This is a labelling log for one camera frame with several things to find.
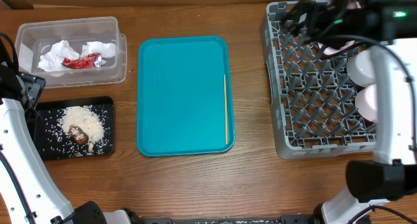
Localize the large white plate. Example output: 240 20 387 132
324 0 361 56

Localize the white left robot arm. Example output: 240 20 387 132
1 45 141 224

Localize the clear plastic waste bin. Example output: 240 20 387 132
15 17 127 89

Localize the teal serving tray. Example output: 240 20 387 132
137 35 235 157

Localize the white rice pile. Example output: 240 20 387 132
42 105 113 158

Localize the white napkin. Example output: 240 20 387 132
80 41 116 58
38 40 80 72

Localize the grey dishwasher rack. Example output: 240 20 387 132
260 0 417 160

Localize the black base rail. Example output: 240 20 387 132
142 214 314 224

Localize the wooden chopstick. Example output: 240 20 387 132
223 75 229 146

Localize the grey bowl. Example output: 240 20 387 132
347 50 376 87

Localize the black food waste tray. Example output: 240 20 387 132
27 96 115 161

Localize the red foil wrapper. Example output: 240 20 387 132
61 53 106 70

